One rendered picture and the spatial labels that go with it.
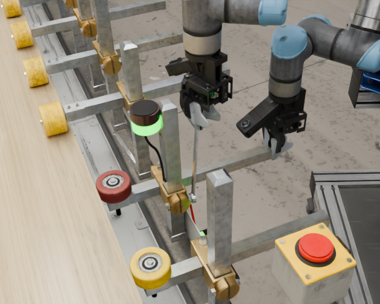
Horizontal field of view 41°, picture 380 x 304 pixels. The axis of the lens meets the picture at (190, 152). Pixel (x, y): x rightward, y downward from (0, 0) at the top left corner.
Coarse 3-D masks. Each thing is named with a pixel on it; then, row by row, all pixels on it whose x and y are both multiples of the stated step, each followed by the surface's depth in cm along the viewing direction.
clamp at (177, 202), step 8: (152, 168) 124; (152, 176) 126; (160, 176) 122; (160, 184) 120; (160, 192) 122; (176, 192) 118; (184, 192) 118; (168, 200) 118; (176, 200) 116; (184, 200) 117; (168, 208) 117; (176, 208) 117; (184, 208) 118
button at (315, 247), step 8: (304, 240) 60; (312, 240) 60; (320, 240) 60; (328, 240) 60; (304, 248) 59; (312, 248) 59; (320, 248) 59; (328, 248) 59; (304, 256) 59; (312, 256) 58; (320, 256) 58; (328, 256) 59
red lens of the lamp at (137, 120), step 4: (140, 100) 104; (132, 104) 103; (156, 112) 101; (132, 116) 101; (136, 116) 100; (140, 116) 100; (144, 116) 100; (148, 116) 100; (152, 116) 100; (156, 116) 101; (132, 120) 102; (136, 120) 101; (140, 120) 100; (144, 120) 100; (148, 120) 100; (152, 120) 101; (156, 120) 102; (136, 124) 102; (140, 124) 101; (144, 124) 101; (148, 124) 101
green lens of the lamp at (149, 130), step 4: (132, 124) 103; (156, 124) 102; (160, 124) 105; (132, 128) 104; (136, 128) 102; (140, 128) 102; (144, 128) 102; (148, 128) 102; (152, 128) 102; (156, 128) 103; (136, 132) 103; (140, 132) 102; (144, 132) 102; (148, 132) 102; (152, 132) 103; (156, 132) 103
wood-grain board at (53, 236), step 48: (0, 0) 195; (0, 48) 166; (0, 96) 145; (48, 96) 144; (0, 144) 128; (48, 144) 128; (0, 192) 115; (48, 192) 115; (96, 192) 114; (0, 240) 105; (48, 240) 104; (96, 240) 104; (0, 288) 96; (48, 288) 95; (96, 288) 95
